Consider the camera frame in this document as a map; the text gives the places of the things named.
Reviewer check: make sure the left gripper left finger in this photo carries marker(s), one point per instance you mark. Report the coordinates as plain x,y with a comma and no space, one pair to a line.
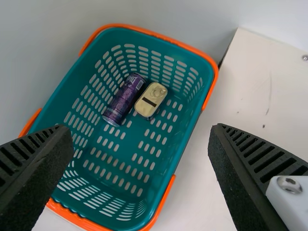
29,168

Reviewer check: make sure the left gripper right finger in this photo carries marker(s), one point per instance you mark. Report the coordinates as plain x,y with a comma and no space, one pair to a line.
243,168

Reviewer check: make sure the purple can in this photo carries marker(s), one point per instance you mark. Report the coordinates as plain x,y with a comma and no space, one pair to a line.
122,101

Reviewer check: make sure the teal shopping basket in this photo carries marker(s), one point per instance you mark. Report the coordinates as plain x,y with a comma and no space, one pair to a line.
134,173

